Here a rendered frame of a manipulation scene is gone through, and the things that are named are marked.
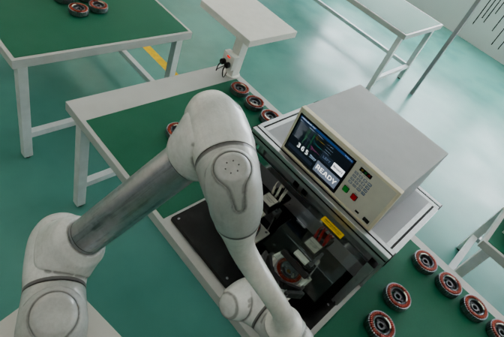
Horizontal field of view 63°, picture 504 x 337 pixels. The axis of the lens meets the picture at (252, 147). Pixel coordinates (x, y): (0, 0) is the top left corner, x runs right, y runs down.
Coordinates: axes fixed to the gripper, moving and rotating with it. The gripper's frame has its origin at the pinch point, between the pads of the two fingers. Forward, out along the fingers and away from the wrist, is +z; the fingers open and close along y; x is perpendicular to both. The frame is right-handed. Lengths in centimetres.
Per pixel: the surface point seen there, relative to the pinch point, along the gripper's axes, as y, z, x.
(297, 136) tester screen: -29.2, -1.3, 39.1
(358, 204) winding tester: 2.5, 0.2, 35.7
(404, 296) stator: 35, 38, 9
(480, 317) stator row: 62, 58, 19
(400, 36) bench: -107, 272, 105
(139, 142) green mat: -86, -4, -12
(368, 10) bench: -149, 271, 108
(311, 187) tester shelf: -13.6, 0.2, 28.4
